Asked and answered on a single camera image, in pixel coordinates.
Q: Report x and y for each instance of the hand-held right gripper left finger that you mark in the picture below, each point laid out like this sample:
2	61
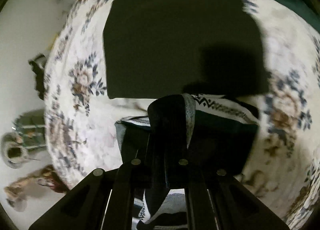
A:
156	145

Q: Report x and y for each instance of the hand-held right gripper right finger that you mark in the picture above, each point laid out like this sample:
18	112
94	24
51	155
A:
176	132

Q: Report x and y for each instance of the striped knit sweater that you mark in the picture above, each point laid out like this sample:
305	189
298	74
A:
220	132

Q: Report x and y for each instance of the dark folded garment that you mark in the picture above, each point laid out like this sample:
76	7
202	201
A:
162	44

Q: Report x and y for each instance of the teal storage rack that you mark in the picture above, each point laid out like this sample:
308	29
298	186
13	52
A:
30	130

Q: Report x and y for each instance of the red printed bag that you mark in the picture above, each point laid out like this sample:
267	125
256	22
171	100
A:
32	185

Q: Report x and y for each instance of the black hanging clothing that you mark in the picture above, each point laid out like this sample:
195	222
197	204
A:
40	77

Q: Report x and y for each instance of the floral blanket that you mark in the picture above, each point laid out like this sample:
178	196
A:
282	44

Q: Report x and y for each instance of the floor fan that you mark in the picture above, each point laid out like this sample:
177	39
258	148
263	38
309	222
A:
13	151

